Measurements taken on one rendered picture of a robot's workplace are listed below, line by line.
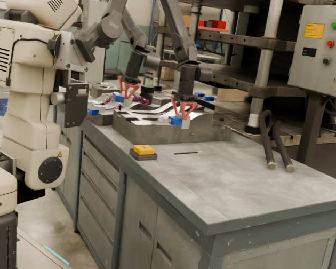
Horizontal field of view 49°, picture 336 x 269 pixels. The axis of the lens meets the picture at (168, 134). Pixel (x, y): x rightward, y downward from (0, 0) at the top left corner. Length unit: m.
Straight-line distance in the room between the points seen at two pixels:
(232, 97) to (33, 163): 1.45
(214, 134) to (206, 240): 0.72
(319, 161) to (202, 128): 1.02
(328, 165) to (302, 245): 1.22
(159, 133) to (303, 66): 0.83
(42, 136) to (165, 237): 0.56
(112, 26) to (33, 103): 0.38
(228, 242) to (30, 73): 0.83
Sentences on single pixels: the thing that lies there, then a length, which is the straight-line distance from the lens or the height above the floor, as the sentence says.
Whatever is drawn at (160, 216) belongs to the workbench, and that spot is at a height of 0.63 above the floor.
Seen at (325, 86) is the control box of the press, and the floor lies 1.10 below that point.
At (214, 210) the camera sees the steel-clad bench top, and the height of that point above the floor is 0.80.
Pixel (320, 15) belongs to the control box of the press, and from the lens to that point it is 1.96.
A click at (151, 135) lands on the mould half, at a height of 0.84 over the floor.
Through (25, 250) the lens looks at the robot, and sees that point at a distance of 1.79.
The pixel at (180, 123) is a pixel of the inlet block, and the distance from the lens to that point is 1.44.
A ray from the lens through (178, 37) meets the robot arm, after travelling 1.43.
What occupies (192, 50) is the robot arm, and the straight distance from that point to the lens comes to 1.42.
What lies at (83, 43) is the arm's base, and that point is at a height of 1.20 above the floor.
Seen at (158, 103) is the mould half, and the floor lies 0.89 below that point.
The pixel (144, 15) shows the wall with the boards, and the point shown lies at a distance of 9.73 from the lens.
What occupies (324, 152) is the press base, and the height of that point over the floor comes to 0.67.
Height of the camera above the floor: 1.27
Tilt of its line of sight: 16 degrees down
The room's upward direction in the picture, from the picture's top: 7 degrees clockwise
